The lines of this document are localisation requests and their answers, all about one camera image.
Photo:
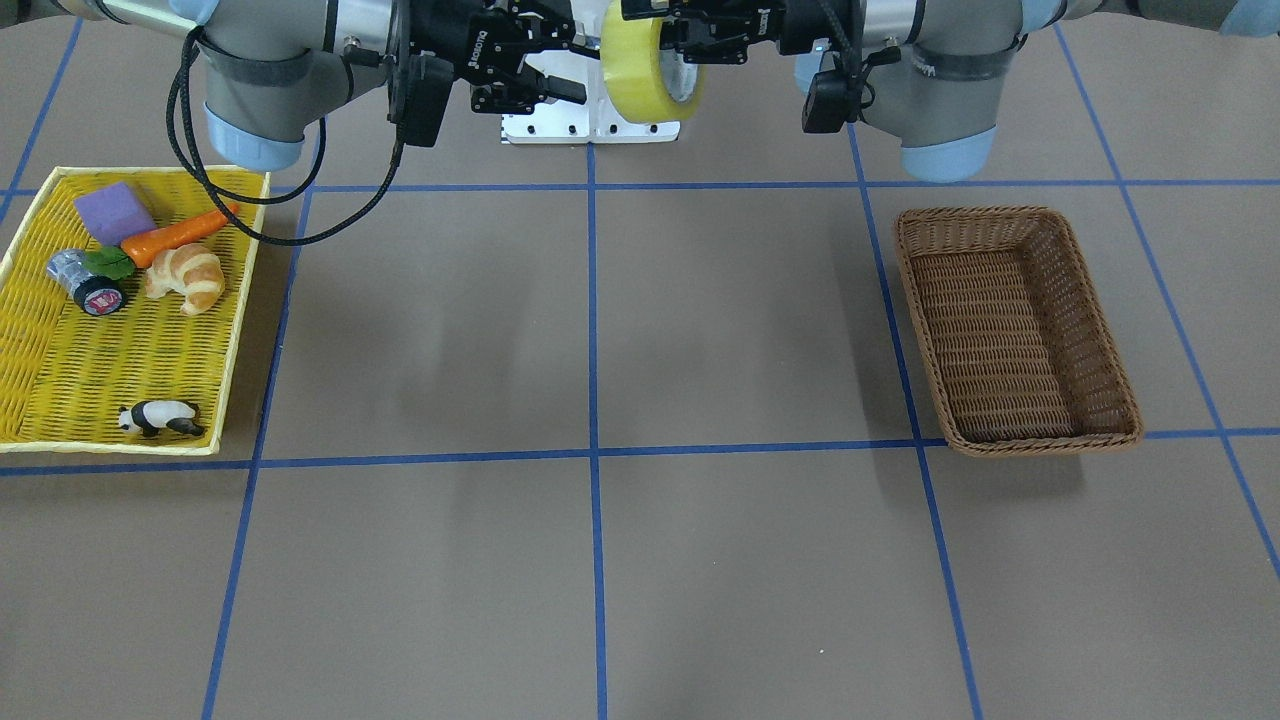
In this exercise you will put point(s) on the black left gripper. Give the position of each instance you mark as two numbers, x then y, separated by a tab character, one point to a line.
768	25

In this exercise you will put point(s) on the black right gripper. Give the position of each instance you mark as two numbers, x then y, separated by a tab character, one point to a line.
447	32

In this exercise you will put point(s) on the yellow tape roll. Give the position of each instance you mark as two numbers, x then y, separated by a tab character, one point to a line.
646	83

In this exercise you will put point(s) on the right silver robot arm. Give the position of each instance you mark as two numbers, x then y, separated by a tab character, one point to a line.
276	67

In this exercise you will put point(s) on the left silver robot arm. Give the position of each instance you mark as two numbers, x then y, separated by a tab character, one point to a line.
930	73

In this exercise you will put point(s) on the brown wicker basket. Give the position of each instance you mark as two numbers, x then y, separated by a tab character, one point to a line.
1015	345

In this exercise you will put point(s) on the yellow woven basket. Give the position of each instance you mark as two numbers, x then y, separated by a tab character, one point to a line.
66	374

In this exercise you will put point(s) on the toy croissant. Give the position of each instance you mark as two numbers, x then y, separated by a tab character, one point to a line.
193	271

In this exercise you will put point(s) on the purple foam cube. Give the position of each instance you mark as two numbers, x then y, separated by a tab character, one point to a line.
114	213

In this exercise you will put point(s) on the orange toy carrot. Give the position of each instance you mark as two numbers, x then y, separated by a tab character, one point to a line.
141	250

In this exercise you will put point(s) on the small dark labelled jar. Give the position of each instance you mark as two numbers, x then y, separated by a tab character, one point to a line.
93	293

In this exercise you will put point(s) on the toy panda figure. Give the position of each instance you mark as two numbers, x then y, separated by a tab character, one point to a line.
147	418

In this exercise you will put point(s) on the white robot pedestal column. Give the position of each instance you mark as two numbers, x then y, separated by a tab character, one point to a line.
565	123

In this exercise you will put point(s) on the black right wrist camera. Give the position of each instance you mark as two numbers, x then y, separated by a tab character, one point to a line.
419	94

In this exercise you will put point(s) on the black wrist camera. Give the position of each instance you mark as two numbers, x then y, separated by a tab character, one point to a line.
419	94
831	102

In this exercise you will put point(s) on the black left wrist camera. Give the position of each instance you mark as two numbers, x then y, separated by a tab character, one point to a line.
831	102

